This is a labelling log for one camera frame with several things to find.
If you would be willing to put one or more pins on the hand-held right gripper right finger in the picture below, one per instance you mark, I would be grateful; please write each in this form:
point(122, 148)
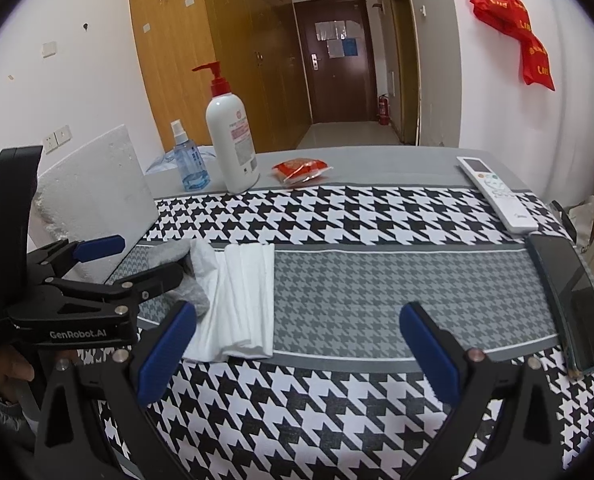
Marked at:
point(427, 345)

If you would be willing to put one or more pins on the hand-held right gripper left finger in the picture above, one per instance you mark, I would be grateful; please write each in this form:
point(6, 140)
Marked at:
point(167, 350)

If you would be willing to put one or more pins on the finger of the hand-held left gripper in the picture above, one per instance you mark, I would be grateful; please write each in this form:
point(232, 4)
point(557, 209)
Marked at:
point(152, 280)
point(102, 246)

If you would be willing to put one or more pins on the grey sock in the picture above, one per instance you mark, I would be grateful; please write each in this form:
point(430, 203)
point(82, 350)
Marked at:
point(194, 296)

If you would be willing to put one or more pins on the white foam box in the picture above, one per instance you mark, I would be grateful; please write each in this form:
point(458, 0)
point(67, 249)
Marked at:
point(97, 185)

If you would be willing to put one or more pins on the white tissue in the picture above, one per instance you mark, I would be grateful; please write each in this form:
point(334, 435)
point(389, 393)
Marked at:
point(242, 300)

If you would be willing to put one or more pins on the person's left hand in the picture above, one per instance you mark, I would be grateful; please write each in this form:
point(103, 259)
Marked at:
point(7, 366)

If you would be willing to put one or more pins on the black white houndstooth tablecloth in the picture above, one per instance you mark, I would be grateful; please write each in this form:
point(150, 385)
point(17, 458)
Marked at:
point(357, 280)

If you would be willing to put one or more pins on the clear blue spray bottle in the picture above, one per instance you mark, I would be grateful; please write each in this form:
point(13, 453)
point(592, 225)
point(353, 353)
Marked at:
point(189, 165)

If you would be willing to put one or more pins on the black smartphone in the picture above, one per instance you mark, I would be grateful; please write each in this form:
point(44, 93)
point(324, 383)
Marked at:
point(572, 300)

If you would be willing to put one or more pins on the white pump bottle red cap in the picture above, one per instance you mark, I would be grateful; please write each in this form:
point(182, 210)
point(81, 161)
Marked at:
point(232, 145)

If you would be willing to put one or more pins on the white remote control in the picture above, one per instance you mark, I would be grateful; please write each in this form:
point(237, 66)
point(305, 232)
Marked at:
point(497, 190)

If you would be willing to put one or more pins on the red snack packet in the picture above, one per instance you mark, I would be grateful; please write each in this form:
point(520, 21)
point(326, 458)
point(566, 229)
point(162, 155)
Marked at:
point(299, 170)

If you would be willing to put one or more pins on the wooden wardrobe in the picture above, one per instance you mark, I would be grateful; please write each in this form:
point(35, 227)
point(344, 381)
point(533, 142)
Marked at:
point(177, 60)

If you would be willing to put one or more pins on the white plastic bag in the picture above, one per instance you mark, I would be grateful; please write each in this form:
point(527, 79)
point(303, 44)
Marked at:
point(584, 215)

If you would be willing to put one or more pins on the red fire extinguisher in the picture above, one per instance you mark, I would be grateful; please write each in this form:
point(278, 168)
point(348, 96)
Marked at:
point(383, 110)

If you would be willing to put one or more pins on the dark brown door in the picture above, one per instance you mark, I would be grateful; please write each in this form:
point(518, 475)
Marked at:
point(347, 90)

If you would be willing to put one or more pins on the blue paper notice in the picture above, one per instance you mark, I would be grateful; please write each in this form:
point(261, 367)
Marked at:
point(350, 47)

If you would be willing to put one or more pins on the red plastic bag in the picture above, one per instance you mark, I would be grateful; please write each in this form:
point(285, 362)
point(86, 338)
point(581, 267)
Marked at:
point(537, 60)
point(497, 5)

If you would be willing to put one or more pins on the white paper notice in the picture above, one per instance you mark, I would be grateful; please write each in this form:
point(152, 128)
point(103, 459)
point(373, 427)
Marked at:
point(331, 30)

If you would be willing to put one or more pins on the white wall socket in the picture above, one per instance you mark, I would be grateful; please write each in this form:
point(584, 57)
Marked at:
point(50, 143)
point(64, 134)

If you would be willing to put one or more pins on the white wall switch box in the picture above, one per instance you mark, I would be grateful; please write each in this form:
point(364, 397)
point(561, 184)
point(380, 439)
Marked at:
point(49, 49)

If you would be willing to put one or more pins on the wooden door frame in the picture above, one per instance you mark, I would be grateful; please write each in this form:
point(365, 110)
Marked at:
point(409, 60)

